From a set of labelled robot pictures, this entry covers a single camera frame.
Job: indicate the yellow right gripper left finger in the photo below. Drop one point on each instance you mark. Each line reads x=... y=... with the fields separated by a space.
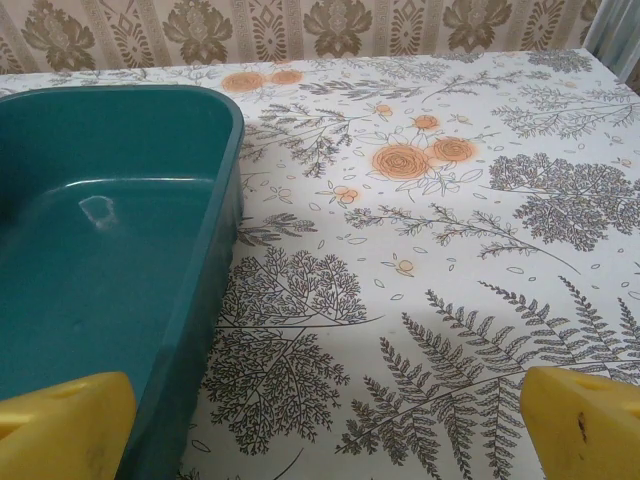
x=65 y=430

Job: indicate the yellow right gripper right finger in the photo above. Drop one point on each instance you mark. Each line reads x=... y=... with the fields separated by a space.
x=585 y=430

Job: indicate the teal plastic container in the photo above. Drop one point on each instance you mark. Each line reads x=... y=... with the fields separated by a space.
x=100 y=250

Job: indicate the floral patterned tablecloth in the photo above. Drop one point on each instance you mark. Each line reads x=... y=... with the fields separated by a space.
x=400 y=300

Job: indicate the aluminium frame post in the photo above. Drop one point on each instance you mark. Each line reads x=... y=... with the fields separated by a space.
x=615 y=40

